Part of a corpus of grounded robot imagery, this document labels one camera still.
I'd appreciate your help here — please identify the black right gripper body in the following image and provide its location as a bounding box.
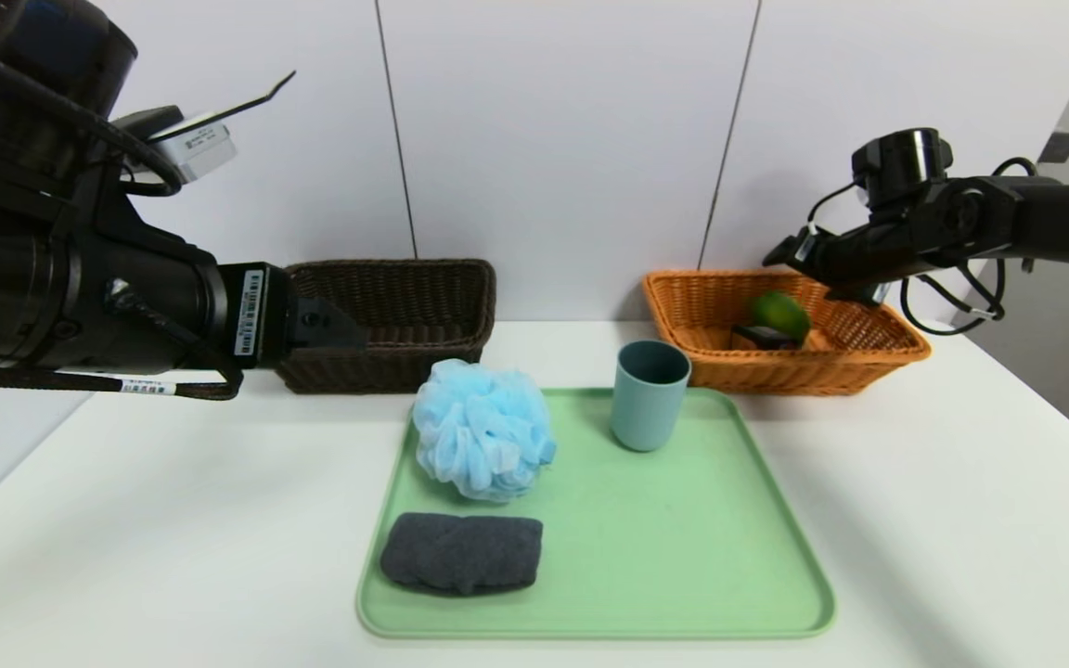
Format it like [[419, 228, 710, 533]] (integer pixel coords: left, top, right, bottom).
[[786, 223, 915, 288]]

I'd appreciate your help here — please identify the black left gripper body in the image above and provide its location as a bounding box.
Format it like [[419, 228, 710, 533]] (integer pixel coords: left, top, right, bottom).
[[70, 221, 296, 373]]

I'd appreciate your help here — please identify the green lime fruit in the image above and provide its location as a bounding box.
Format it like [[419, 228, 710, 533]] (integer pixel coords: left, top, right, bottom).
[[746, 292, 812, 346]]

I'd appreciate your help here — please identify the black gum box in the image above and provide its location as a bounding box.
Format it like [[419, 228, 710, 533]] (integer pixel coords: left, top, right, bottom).
[[731, 325, 800, 352]]

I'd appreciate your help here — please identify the light blue bath loofah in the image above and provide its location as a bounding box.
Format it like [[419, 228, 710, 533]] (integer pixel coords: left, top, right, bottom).
[[412, 359, 557, 503]]

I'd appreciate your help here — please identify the blue-grey plastic cup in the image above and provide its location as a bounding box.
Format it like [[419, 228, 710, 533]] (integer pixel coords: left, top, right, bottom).
[[611, 340, 691, 453]]

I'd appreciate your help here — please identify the dark brown wicker basket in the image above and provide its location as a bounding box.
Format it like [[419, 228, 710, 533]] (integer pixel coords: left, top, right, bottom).
[[277, 259, 498, 395]]

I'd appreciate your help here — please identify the orange wicker basket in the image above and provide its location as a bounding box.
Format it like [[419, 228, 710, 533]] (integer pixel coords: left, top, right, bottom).
[[641, 269, 933, 397]]

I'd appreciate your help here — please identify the dark grey folded towel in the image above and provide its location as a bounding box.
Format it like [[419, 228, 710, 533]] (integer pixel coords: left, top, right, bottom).
[[380, 511, 545, 596]]

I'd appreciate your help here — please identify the light green plastic tray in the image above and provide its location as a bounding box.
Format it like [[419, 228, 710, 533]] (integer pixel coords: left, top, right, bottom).
[[356, 387, 837, 639]]

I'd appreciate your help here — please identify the thin black right camera cable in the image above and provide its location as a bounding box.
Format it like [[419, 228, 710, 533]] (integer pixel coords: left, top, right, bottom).
[[808, 181, 869, 238]]

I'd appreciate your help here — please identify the black right wrist cable bundle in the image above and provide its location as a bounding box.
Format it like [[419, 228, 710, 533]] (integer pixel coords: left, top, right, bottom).
[[899, 156, 1041, 337]]

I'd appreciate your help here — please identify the black left camera cable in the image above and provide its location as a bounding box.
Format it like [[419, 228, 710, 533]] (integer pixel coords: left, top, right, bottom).
[[0, 28, 185, 198]]

